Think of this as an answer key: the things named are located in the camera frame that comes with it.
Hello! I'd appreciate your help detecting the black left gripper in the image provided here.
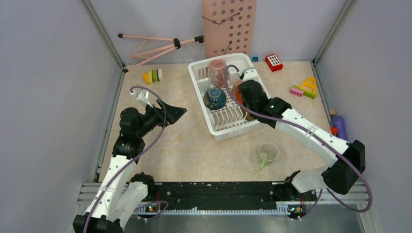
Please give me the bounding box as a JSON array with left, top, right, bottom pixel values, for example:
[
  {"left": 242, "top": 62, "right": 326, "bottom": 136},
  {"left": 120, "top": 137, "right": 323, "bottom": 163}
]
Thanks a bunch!
[{"left": 136, "top": 98, "right": 187, "bottom": 138}]

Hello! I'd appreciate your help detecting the orange saucer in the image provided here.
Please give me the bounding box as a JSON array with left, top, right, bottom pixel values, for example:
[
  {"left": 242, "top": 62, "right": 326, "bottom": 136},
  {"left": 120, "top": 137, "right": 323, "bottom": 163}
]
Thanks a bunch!
[{"left": 232, "top": 80, "right": 243, "bottom": 105}]

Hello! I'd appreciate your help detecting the blue floral bowl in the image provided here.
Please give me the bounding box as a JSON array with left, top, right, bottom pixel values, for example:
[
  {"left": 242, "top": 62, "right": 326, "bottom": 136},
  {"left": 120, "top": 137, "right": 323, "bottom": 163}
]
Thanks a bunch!
[{"left": 203, "top": 87, "right": 226, "bottom": 110}]

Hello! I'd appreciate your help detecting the pink ghost mug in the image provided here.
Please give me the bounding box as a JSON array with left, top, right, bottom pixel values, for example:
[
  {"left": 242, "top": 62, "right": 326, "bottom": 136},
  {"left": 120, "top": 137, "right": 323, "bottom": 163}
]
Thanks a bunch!
[{"left": 208, "top": 59, "right": 227, "bottom": 88}]

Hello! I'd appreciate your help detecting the green mug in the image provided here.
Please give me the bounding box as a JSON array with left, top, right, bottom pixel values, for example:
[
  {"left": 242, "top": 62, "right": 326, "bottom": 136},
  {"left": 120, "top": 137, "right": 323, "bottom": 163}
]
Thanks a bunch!
[{"left": 257, "top": 142, "right": 279, "bottom": 170}]

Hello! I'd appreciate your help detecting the black plate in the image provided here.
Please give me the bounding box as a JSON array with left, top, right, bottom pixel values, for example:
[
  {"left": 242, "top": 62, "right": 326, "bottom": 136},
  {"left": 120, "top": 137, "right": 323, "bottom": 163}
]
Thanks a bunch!
[{"left": 245, "top": 113, "right": 256, "bottom": 121}]

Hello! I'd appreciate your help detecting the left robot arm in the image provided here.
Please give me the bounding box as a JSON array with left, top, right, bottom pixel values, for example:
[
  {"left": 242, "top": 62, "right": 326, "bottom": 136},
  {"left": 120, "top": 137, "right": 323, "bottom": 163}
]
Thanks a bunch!
[{"left": 72, "top": 88, "right": 187, "bottom": 233}]

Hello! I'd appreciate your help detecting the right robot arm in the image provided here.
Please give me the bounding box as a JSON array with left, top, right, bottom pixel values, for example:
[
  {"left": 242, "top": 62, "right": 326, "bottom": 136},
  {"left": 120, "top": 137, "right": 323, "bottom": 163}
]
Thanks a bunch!
[{"left": 237, "top": 67, "right": 365, "bottom": 200}]

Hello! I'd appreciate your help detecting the white plastic dish rack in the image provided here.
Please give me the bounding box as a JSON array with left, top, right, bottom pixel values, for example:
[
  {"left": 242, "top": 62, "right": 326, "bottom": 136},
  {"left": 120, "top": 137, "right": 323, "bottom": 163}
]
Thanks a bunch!
[{"left": 188, "top": 53, "right": 271, "bottom": 141}]

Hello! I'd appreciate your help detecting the striped toy block stack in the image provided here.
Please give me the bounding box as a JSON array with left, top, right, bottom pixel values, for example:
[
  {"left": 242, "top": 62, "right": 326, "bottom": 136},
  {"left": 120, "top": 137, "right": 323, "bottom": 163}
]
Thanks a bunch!
[{"left": 142, "top": 69, "right": 163, "bottom": 85}]

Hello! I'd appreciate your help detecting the red toy block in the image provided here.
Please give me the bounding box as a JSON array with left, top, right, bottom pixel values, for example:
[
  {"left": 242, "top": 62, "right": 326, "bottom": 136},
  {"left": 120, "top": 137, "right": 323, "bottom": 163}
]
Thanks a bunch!
[{"left": 265, "top": 54, "right": 283, "bottom": 72}]

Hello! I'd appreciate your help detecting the pink toy brick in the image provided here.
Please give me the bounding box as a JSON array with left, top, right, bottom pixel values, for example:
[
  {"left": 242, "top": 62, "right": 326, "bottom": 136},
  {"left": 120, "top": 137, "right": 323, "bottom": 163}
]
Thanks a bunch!
[{"left": 290, "top": 87, "right": 304, "bottom": 97}]

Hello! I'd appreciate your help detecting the yellow green toy triangle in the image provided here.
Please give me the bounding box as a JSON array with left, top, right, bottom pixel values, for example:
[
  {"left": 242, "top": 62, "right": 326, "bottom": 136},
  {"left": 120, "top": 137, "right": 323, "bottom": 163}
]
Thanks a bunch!
[{"left": 292, "top": 77, "right": 317, "bottom": 99}]

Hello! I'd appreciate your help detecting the pink tripod stand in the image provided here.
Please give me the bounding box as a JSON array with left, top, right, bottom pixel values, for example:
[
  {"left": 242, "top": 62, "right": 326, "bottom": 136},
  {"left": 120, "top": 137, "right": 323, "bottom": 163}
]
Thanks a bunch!
[{"left": 118, "top": 33, "right": 204, "bottom": 73}]

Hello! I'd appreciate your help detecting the pink perforated board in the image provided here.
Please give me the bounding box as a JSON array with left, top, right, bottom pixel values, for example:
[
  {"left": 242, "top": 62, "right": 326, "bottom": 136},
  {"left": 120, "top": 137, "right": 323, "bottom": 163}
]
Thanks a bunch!
[{"left": 201, "top": 0, "right": 257, "bottom": 58}]

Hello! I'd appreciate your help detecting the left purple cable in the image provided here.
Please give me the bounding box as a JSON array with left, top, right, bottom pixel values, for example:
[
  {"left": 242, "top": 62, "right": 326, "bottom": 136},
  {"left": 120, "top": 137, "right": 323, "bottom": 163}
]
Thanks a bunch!
[{"left": 82, "top": 85, "right": 170, "bottom": 233}]

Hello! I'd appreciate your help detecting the purple cable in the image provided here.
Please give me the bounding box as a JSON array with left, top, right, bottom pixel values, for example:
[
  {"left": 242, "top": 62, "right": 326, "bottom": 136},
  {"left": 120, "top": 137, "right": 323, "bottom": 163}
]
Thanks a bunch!
[
  {"left": 225, "top": 65, "right": 373, "bottom": 214},
  {"left": 82, "top": 85, "right": 170, "bottom": 233}
]

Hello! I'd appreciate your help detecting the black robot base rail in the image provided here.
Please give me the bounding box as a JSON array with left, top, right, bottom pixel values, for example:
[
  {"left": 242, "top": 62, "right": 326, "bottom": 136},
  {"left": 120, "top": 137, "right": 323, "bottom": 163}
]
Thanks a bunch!
[{"left": 134, "top": 182, "right": 317, "bottom": 217}]

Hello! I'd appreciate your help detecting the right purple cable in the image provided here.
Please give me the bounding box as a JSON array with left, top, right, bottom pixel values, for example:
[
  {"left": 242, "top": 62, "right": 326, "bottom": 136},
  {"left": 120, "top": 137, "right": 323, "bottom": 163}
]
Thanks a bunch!
[{"left": 225, "top": 65, "right": 373, "bottom": 214}]

